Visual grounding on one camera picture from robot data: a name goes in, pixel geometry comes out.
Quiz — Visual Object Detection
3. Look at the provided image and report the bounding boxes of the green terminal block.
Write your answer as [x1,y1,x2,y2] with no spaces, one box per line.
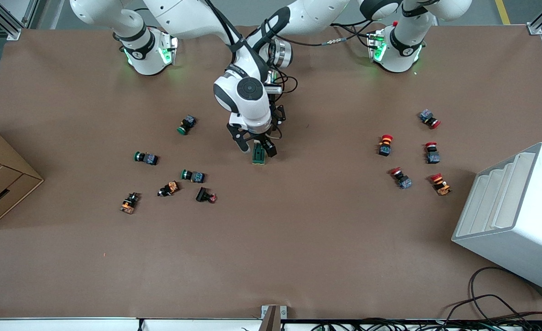
[252,142,268,166]

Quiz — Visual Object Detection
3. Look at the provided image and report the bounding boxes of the black button orange block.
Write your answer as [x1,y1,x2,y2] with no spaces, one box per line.
[157,181,181,198]

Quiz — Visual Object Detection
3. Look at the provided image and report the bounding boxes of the red mushroom button orange label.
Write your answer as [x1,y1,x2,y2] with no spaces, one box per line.
[377,134,394,157]

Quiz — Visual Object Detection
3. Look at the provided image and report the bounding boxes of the red mushroom button orange block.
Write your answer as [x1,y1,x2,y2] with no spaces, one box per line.
[430,173,452,197]

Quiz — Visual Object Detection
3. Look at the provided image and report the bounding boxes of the cardboard drawer box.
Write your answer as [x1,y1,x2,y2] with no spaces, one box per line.
[0,122,45,231]

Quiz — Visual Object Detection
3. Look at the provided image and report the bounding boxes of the white stepped rack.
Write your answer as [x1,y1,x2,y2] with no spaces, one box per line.
[451,142,542,297]

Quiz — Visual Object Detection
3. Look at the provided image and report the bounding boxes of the black switch with red block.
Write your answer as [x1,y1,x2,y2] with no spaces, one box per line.
[195,186,218,204]

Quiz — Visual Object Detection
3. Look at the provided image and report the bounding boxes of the black left base cable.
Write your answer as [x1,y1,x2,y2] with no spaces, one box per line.
[289,22,375,49]

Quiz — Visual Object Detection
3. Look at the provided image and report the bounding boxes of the black selector switch orange block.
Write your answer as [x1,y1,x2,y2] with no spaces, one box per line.
[119,192,141,215]

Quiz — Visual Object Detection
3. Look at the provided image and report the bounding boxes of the red push button switch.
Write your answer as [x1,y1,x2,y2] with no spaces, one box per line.
[419,108,441,130]
[424,142,440,165]
[389,167,413,190]

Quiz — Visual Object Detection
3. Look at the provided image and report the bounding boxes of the grey metal bracket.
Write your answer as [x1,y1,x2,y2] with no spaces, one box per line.
[258,304,288,331]

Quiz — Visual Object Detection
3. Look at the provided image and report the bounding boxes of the black cable bundle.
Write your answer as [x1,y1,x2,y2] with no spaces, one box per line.
[310,316,542,331]

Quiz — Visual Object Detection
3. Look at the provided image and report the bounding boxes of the black looped cable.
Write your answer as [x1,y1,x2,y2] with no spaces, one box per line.
[436,266,542,325]

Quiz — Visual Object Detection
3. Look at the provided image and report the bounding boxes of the aluminium frame profile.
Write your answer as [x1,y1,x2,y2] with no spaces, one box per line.
[0,0,40,41]
[527,0,542,35]

